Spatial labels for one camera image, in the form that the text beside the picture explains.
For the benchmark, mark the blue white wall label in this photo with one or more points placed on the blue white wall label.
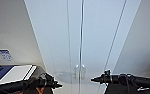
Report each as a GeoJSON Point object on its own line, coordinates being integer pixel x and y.
{"type": "Point", "coordinates": [5, 55]}

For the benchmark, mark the white wardrobe door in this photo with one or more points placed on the white wardrobe door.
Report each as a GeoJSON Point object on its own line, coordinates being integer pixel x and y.
{"type": "Point", "coordinates": [97, 33]}
{"type": "Point", "coordinates": [57, 33]}

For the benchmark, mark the white wardrobe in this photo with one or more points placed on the white wardrobe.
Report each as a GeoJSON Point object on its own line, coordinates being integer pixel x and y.
{"type": "Point", "coordinates": [129, 13]}

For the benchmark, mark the flat white blue box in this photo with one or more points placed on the flat white blue box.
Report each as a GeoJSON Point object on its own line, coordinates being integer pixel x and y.
{"type": "Point", "coordinates": [16, 73]}

